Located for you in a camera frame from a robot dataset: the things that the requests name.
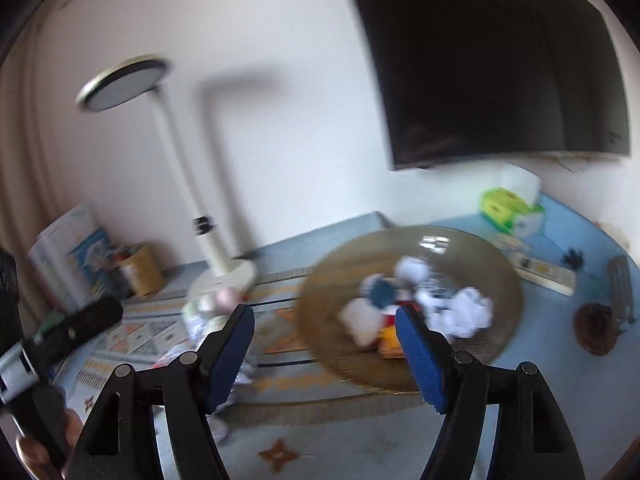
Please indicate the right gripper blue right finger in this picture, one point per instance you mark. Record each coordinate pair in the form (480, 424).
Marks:
(532, 439)

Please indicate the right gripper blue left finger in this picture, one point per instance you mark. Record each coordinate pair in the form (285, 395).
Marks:
(118, 440)

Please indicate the printed paper ball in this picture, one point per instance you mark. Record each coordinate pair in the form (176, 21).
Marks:
(458, 315)

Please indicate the red fries plush toy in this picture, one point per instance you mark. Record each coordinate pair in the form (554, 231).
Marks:
(389, 346)

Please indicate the gold ribbed bowl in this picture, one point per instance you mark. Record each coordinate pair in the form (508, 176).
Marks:
(348, 311)

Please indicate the person's left hand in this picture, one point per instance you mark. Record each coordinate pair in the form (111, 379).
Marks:
(33, 440)

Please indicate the brown hair clip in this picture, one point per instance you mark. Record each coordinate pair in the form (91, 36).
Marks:
(595, 328)

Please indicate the black mesh pen holder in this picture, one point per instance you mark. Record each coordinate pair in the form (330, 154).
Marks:
(110, 280)

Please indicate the row of upright books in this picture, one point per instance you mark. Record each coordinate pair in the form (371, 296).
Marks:
(70, 255)

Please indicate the patterned woven table mat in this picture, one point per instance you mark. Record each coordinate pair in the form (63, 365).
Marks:
(289, 418)

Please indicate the white power strip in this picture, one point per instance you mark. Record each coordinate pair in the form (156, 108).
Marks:
(544, 274)

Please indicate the tan cardboard pen cup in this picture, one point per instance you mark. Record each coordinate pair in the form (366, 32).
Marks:
(141, 270)

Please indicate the green tissue box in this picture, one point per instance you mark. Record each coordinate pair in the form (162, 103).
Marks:
(510, 214)

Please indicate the black wall monitor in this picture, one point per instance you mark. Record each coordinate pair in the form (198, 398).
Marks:
(471, 79)

